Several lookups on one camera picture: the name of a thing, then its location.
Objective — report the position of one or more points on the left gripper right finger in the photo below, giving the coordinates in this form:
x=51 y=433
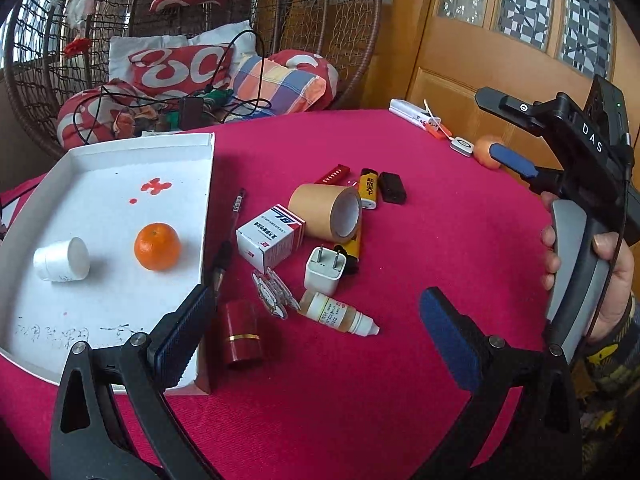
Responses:
x=543 y=440

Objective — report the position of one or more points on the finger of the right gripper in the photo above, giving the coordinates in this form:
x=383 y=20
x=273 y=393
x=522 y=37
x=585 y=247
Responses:
x=538 y=179
x=533 y=118

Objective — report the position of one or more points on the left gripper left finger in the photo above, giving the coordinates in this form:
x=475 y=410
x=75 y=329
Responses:
x=111 y=417

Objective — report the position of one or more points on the yellow lighter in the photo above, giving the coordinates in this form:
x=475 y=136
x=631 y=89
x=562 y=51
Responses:
x=368 y=188
x=351 y=251

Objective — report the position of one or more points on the black pen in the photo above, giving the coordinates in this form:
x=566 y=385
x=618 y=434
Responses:
x=224 y=253

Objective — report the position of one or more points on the brown tape roll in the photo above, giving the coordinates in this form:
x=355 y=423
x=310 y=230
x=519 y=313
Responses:
x=331 y=212

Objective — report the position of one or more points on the right forearm patterned sleeve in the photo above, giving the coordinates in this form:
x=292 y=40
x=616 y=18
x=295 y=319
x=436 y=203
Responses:
x=606 y=383

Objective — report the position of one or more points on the person's right hand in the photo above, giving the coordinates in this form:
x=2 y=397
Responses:
x=614 y=305

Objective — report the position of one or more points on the small white square device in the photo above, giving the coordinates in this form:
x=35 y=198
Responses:
x=462 y=146

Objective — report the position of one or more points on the wooden door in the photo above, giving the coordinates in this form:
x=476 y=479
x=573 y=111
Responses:
x=440 y=52

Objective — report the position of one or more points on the white power bank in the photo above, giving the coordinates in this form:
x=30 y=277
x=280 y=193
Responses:
x=418 y=116

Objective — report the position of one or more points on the dark red cylinder case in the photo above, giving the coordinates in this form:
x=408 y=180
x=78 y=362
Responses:
x=241 y=344

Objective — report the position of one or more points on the white plastic cup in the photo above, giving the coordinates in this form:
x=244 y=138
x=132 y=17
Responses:
x=66 y=261

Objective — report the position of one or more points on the orange tangerine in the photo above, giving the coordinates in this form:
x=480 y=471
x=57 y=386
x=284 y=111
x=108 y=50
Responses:
x=157 y=247

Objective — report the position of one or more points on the red flat bar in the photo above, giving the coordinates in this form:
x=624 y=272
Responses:
x=335 y=176

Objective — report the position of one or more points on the clear plastic clip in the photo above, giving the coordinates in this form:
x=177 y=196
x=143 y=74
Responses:
x=274 y=294

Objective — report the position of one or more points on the magenta tablecloth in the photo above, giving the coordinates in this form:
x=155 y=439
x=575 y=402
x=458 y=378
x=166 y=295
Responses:
x=327 y=405

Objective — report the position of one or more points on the white cardboard box tray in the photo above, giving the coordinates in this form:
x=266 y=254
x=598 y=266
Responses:
x=104 y=194

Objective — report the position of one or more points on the white USB charger plug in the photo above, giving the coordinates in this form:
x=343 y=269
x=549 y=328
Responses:
x=324 y=270

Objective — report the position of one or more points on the small dropper bottle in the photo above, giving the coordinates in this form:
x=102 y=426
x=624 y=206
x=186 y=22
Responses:
x=337 y=315

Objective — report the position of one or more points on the red round cushion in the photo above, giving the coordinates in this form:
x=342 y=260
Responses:
x=315 y=64

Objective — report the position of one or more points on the white red medicine box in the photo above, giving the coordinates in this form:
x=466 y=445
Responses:
x=270 y=237

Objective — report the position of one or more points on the plaid colourful pillow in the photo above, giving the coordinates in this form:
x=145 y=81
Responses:
x=287 y=89

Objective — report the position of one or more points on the red seat cushion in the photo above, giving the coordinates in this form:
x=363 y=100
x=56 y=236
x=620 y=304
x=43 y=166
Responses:
x=104 y=113

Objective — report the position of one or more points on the white pillow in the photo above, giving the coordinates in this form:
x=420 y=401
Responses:
x=122 y=47

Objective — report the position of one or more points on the green cloth item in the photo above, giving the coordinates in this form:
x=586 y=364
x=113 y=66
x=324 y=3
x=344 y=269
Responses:
x=216 y=97

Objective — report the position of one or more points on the black power adapter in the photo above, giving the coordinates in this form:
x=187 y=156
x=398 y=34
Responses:
x=191 y=113

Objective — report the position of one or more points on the large red patterned pillow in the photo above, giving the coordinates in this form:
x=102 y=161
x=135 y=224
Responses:
x=181 y=70

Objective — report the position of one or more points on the wicker hanging egg chair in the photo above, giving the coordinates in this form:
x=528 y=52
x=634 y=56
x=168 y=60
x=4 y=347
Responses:
x=39 y=77

